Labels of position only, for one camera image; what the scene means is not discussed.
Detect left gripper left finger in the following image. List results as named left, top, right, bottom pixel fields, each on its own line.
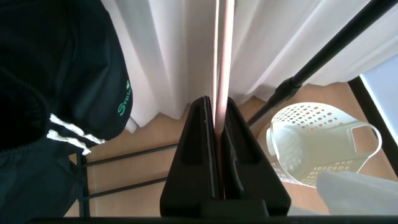
left=160, top=95, right=224, bottom=218

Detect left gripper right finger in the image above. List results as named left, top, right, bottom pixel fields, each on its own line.
left=219, top=96, right=292, bottom=218

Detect white printed shirt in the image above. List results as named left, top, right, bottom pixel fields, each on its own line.
left=287, top=170, right=398, bottom=218

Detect pink clothes hanger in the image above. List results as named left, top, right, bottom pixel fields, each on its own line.
left=212, top=0, right=236, bottom=139

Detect black shorts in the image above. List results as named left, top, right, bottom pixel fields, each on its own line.
left=0, top=0, right=134, bottom=224

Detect white laundry basket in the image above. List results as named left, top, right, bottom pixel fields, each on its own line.
left=266, top=101, right=383, bottom=188

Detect black clothes rack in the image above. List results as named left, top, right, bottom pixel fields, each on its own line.
left=75, top=0, right=398, bottom=218

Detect beige curtain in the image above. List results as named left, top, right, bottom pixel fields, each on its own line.
left=101, top=0, right=398, bottom=134

